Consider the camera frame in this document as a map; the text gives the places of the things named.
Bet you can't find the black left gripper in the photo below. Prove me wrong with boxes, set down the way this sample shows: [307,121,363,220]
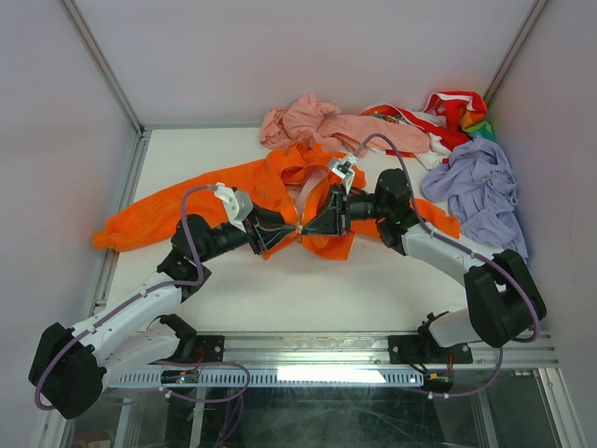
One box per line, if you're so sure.
[197,203,296,263]

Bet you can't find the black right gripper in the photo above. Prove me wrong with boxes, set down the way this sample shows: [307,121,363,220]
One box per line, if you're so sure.
[300,183,388,237]

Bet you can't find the orange zip jacket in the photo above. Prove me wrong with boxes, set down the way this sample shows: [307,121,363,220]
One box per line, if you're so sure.
[91,144,461,261]

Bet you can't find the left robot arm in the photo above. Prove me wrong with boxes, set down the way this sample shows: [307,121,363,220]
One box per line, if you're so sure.
[28,207,296,419]

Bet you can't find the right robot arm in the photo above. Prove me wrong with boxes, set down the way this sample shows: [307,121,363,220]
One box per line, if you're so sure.
[302,169,547,361]

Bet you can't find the pink garment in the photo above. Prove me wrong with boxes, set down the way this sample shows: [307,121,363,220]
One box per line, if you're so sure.
[260,92,430,154]

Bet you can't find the lavender shirt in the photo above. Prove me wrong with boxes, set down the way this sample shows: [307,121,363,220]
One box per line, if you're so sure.
[420,136,529,259]

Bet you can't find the red white garment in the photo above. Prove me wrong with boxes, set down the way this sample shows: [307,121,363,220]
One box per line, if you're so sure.
[361,91,487,171]

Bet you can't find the rainbow coloured cloth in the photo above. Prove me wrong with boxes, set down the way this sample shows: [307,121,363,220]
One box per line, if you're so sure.
[459,101,497,143]

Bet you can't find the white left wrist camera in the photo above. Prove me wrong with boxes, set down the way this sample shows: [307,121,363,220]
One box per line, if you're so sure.
[214,183,254,232]

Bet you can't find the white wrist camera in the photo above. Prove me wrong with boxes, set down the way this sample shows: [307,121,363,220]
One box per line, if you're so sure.
[328,154,358,193]
[214,183,254,232]

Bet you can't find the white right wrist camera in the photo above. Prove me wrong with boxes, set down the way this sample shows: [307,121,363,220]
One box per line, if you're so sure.
[328,154,358,193]

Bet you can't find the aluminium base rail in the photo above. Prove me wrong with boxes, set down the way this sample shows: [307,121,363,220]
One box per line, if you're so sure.
[58,329,561,372]

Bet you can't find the slotted cable duct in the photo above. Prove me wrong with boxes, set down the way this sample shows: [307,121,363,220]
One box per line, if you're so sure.
[110,366,423,389]

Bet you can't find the left aluminium frame post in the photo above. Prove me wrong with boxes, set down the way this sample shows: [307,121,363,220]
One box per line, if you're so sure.
[58,0,146,137]

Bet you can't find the aluminium frame post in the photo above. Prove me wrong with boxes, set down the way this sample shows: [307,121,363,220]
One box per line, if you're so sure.
[58,0,146,137]
[483,0,551,107]

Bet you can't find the right aluminium frame post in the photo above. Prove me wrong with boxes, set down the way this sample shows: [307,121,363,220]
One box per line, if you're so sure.
[483,0,551,107]

